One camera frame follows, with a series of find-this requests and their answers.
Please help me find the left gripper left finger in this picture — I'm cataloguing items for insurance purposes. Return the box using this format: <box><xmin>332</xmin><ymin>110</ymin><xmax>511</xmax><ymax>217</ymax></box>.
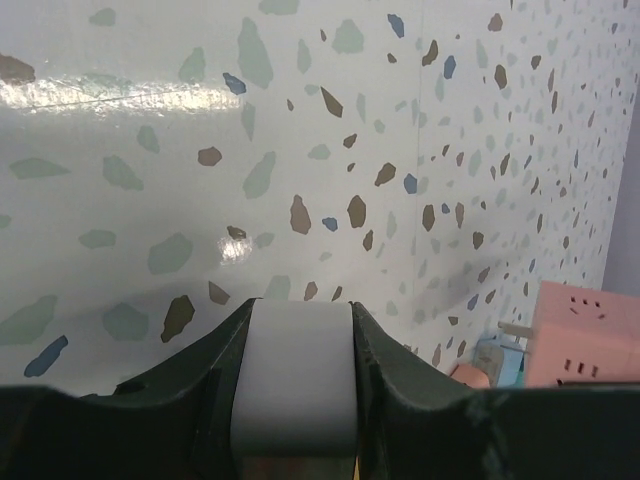
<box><xmin>1</xmin><ymin>300</ymin><xmax>254</xmax><ymax>479</ymax></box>

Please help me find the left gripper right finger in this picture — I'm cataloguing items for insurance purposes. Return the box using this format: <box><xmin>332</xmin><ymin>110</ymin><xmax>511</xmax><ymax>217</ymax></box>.
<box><xmin>351</xmin><ymin>302</ymin><xmax>639</xmax><ymax>479</ymax></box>

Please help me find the salmon plug cube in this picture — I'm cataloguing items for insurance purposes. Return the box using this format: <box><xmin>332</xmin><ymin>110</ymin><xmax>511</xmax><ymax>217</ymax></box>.
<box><xmin>450</xmin><ymin>363</ymin><xmax>491</xmax><ymax>389</ymax></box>

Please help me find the blue plug cube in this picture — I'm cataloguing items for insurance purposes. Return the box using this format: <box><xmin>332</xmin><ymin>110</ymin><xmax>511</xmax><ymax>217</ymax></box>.
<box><xmin>472</xmin><ymin>336</ymin><xmax>525</xmax><ymax>388</ymax></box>

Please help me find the pink cube charger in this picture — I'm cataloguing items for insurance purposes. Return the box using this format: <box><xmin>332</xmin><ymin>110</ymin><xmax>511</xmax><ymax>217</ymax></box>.
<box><xmin>499</xmin><ymin>281</ymin><xmax>639</xmax><ymax>387</ymax></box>

